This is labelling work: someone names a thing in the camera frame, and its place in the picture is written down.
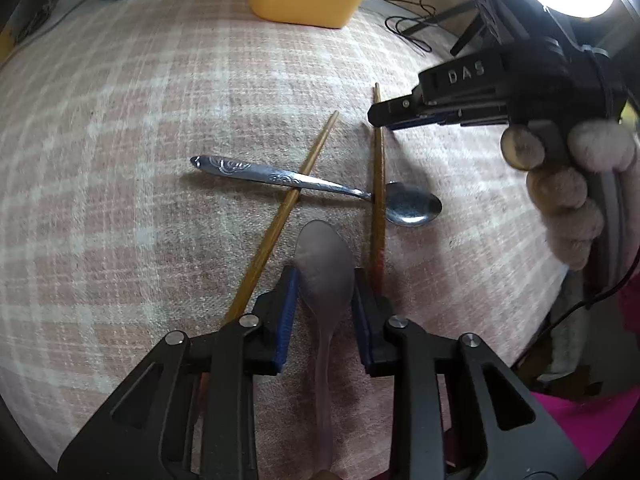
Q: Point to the plain wooden chopstick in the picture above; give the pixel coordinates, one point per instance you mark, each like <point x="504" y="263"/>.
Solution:
<point x="300" y="170"/>
<point x="378" y="170"/>

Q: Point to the person's right forearm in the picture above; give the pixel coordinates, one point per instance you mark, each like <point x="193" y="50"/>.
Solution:
<point x="590" y="425"/>

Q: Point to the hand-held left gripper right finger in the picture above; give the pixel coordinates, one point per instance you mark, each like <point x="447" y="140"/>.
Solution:
<point x="361" y="320"/>

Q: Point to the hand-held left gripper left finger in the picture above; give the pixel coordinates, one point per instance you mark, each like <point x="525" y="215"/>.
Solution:
<point x="286" y="320"/>

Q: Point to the pink plaid blanket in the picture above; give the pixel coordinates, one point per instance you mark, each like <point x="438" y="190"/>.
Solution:
<point x="125" y="160"/>

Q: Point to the grey spoon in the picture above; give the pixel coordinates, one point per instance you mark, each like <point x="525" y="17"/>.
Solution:
<point x="322" y="270"/>

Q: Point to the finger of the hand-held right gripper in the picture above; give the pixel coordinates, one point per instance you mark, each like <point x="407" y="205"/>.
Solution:
<point x="395" y="108"/>

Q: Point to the patterned metal spoon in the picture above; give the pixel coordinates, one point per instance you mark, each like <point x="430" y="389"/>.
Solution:
<point x="410" y="205"/>

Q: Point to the person's right hand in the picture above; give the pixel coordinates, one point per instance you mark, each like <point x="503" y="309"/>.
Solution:
<point x="560" y="190"/>

